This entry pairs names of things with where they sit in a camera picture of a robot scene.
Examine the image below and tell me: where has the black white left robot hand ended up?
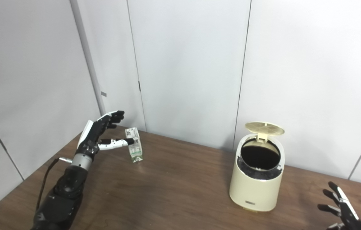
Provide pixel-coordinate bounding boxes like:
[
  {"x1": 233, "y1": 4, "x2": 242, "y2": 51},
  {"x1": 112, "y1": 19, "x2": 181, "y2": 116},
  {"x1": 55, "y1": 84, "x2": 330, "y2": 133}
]
[{"x1": 77, "y1": 111, "x2": 135, "y2": 157}]

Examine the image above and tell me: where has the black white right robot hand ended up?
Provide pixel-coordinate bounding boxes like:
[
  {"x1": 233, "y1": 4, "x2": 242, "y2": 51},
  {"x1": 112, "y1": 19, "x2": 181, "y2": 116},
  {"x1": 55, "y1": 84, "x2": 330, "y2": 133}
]
[{"x1": 317, "y1": 181, "x2": 361, "y2": 230}]

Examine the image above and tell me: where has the white green milk carton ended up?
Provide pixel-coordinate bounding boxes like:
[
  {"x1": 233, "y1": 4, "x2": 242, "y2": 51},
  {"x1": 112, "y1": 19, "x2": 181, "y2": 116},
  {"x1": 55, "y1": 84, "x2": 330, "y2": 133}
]
[{"x1": 125, "y1": 127, "x2": 144, "y2": 164}]

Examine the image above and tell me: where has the cream round bin lid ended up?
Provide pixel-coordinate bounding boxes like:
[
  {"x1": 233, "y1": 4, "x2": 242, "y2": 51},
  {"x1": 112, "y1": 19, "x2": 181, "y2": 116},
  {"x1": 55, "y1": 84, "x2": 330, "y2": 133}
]
[{"x1": 245, "y1": 122, "x2": 285, "y2": 142}]

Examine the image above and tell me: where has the cream-colored bin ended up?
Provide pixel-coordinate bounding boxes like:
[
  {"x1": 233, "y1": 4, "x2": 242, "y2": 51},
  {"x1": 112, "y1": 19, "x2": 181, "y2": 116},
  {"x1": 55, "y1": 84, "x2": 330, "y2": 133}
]
[{"x1": 229, "y1": 134, "x2": 285, "y2": 212}]

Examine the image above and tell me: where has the black bin liner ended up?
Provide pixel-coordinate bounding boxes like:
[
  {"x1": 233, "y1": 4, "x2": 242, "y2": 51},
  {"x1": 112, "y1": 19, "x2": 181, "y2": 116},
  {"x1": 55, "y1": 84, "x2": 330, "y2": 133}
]
[{"x1": 236, "y1": 140, "x2": 285, "y2": 181}]

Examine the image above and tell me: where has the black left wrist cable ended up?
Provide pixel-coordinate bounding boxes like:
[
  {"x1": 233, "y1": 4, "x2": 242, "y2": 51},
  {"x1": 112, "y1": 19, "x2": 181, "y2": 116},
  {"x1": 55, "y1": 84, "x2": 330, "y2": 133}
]
[{"x1": 36, "y1": 157, "x2": 72, "y2": 211}]

